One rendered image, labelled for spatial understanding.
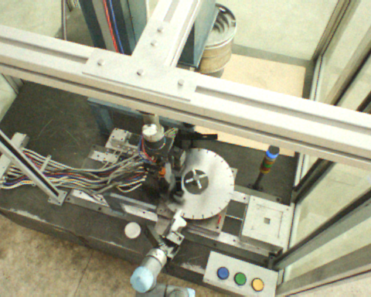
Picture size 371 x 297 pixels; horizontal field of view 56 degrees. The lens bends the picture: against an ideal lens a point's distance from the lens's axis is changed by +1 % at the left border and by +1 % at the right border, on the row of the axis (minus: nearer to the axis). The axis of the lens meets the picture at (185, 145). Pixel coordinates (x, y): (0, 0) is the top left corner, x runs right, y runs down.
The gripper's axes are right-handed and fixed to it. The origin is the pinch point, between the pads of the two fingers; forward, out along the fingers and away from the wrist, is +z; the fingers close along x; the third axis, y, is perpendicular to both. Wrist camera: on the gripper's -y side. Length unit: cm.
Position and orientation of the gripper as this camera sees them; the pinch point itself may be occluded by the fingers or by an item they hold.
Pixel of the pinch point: (175, 220)
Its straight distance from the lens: 154.4
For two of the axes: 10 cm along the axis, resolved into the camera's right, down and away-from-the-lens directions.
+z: 4.0, -4.2, 8.1
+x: 2.5, -8.0, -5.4
